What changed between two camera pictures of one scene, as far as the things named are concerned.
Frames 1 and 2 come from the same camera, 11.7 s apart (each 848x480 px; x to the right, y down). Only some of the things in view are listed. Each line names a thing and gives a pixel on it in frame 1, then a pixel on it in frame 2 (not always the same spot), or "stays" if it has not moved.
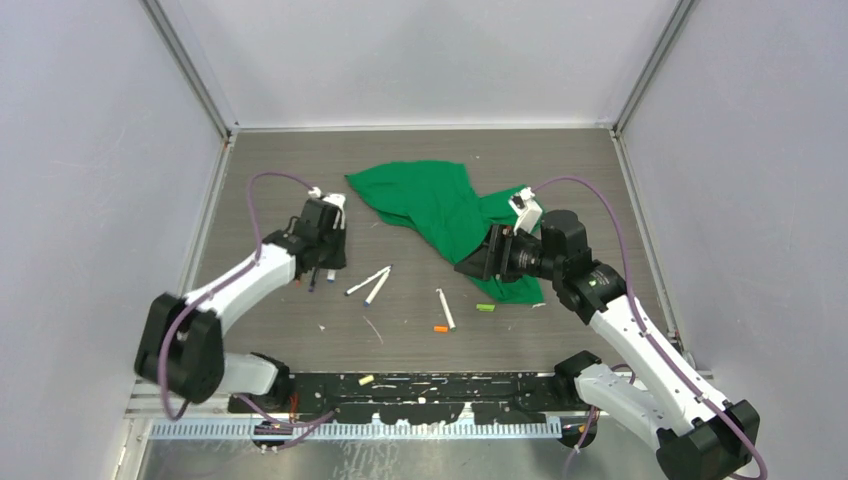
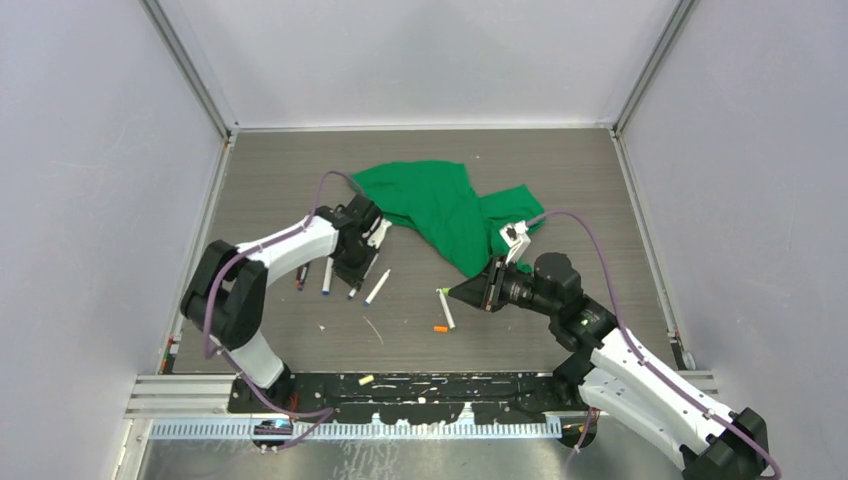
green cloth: x=436 y=200 stays
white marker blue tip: x=377 y=287 stays
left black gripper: x=339 y=261 -> x=354 y=278
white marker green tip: x=445 y=307 stays
